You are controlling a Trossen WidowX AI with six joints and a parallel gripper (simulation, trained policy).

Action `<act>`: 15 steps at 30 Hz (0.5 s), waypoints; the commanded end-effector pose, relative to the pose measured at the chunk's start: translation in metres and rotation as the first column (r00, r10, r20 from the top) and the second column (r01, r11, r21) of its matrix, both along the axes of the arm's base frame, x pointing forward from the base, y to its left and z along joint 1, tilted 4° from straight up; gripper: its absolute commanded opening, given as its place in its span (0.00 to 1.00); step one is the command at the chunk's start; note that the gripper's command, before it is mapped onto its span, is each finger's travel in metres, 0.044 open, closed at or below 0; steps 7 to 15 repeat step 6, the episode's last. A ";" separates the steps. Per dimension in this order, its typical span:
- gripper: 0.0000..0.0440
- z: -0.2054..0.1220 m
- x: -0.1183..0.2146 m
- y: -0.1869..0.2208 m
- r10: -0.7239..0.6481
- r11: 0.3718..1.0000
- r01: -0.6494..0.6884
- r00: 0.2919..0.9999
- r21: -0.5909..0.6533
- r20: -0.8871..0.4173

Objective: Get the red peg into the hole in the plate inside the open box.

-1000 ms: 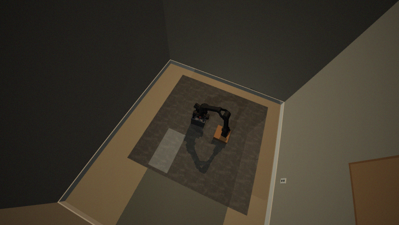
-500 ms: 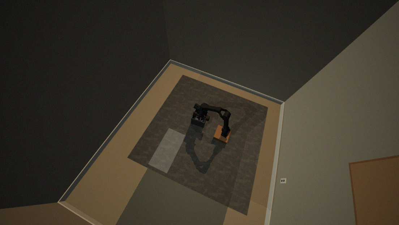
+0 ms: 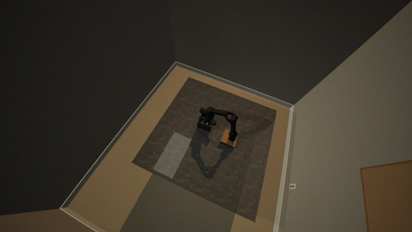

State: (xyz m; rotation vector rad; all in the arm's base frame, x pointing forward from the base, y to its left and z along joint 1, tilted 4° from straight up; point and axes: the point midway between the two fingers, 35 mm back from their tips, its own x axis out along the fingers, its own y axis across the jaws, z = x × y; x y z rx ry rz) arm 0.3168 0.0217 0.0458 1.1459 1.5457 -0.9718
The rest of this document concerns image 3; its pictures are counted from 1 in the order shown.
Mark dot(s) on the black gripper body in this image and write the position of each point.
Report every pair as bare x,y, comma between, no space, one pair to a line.
207,120

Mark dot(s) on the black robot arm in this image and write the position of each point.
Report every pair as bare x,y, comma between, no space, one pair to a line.
210,111

